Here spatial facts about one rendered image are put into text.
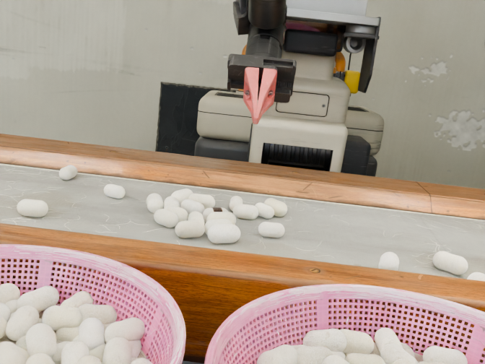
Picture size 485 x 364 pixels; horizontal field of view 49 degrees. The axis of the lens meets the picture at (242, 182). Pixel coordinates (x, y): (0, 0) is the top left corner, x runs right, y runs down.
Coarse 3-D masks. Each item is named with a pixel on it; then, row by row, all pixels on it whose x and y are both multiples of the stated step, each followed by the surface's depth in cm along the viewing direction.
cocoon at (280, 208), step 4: (268, 200) 71; (272, 200) 71; (276, 200) 71; (268, 204) 71; (272, 204) 70; (276, 204) 70; (280, 204) 70; (284, 204) 70; (276, 208) 70; (280, 208) 69; (284, 208) 70; (276, 212) 70; (280, 212) 70; (284, 212) 70; (276, 216) 70; (280, 216) 70
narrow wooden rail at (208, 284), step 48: (0, 240) 47; (48, 240) 48; (96, 240) 49; (144, 240) 50; (96, 288) 46; (192, 288) 46; (240, 288) 46; (288, 288) 46; (432, 288) 47; (480, 288) 48; (192, 336) 47; (288, 336) 47; (432, 336) 46
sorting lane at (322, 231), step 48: (0, 192) 68; (48, 192) 70; (96, 192) 73; (144, 192) 75; (240, 192) 80; (192, 240) 59; (240, 240) 60; (288, 240) 62; (336, 240) 64; (384, 240) 66; (432, 240) 68; (480, 240) 70
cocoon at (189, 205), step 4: (184, 200) 67; (188, 200) 67; (192, 200) 67; (180, 204) 67; (184, 204) 67; (188, 204) 66; (192, 204) 66; (196, 204) 66; (200, 204) 66; (184, 208) 67; (188, 208) 66; (192, 208) 66; (196, 208) 66; (200, 208) 66; (188, 212) 66
